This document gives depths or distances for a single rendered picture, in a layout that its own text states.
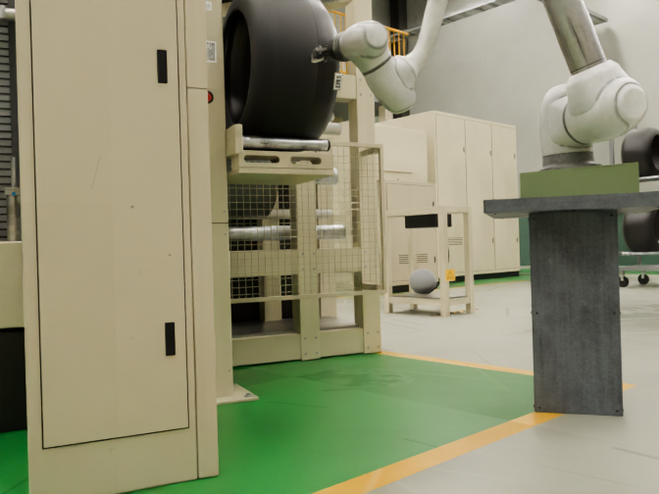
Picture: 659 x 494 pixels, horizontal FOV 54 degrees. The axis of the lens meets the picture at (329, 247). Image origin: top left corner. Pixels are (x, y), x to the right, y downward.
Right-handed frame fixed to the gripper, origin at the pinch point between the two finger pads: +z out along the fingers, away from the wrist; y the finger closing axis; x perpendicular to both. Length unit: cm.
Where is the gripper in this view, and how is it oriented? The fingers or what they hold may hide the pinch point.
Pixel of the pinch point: (317, 56)
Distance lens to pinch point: 224.6
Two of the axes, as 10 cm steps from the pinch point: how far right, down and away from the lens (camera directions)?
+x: -0.3, 9.9, 1.3
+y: -9.1, 0.3, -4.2
